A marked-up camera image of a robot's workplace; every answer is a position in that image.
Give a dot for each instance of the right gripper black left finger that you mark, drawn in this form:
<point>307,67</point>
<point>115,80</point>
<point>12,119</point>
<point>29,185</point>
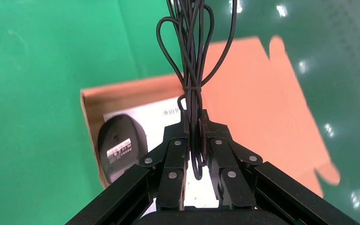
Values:
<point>175,155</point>

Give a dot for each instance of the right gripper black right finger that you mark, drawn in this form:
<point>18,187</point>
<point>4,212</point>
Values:
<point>223,155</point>

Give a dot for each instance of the black computer mouse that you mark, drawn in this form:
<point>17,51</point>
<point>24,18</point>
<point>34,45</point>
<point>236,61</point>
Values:
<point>121,139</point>

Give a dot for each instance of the orange cardboard box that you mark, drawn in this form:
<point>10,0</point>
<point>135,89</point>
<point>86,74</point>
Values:
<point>254,93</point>

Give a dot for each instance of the white printed paper sheet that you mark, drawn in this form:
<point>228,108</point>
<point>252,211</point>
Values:
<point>158,124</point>

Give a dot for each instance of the green table mat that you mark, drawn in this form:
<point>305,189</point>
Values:
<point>27,108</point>

